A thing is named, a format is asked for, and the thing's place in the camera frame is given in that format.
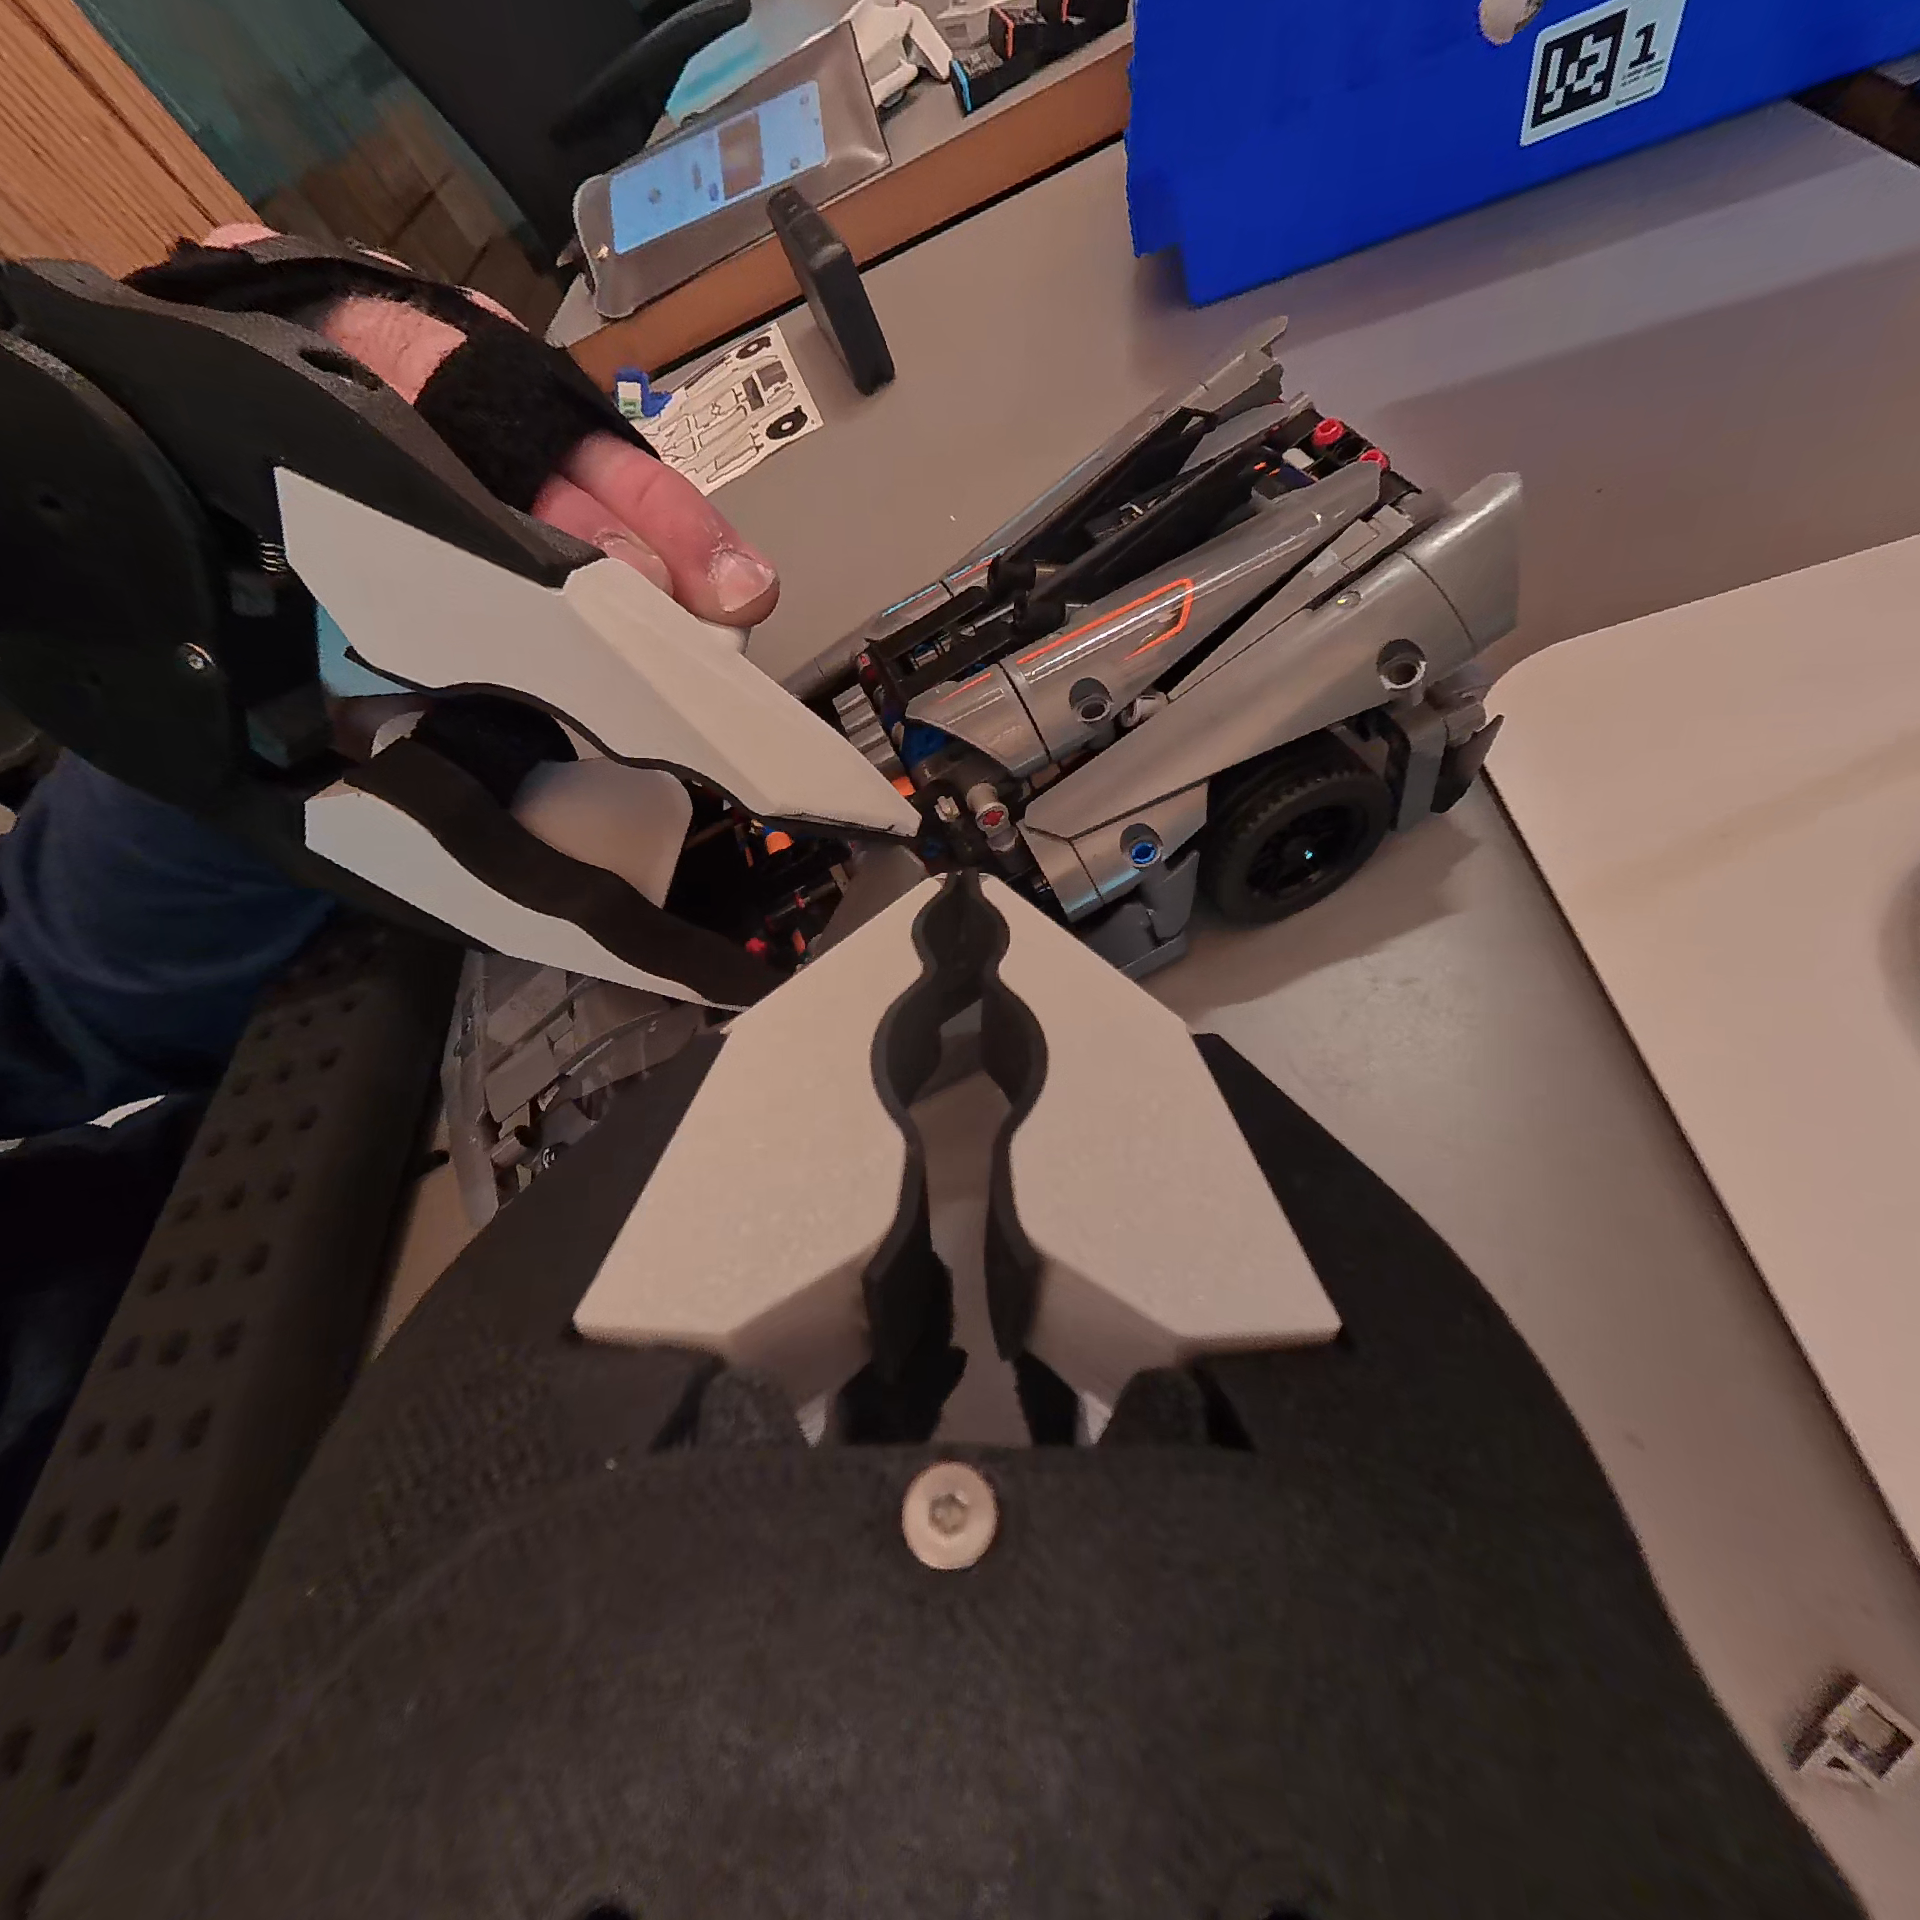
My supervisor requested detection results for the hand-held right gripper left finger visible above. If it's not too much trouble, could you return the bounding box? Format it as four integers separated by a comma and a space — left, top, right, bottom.
571, 874, 965, 1404

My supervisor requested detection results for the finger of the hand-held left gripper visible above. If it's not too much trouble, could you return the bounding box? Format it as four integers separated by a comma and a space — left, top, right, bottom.
304, 742, 793, 1012
275, 463, 924, 837

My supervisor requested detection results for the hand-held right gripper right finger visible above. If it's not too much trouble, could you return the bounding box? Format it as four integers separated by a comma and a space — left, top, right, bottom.
965, 870, 1344, 1414

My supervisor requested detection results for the grey orange lego car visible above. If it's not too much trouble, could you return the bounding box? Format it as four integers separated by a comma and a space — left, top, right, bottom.
441, 315, 1524, 1249

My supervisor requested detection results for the lego sticker sheet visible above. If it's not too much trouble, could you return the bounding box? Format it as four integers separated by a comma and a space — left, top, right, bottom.
609, 319, 829, 497

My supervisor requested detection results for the person's left hand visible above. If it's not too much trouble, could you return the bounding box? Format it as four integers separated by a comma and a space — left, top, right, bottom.
209, 221, 781, 623

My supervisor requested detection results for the brown ribbed panel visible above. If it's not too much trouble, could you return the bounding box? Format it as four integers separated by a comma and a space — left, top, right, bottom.
0, 0, 265, 278

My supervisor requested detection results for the black power bank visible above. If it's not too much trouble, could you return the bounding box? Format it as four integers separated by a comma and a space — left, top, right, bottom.
766, 188, 899, 401

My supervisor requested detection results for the smartphone in clear pouch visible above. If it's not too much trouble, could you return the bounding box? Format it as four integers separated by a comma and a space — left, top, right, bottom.
557, 22, 894, 319

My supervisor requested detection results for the white book stand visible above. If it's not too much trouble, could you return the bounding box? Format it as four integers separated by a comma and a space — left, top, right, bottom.
1476, 533, 1920, 1561

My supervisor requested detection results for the blue storage bin white tag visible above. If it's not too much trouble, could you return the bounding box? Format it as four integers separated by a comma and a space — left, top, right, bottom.
1124, 0, 1920, 309

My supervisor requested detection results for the light grey lego frame piece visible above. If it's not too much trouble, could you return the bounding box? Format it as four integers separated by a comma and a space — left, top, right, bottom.
1787, 1670, 1920, 1789

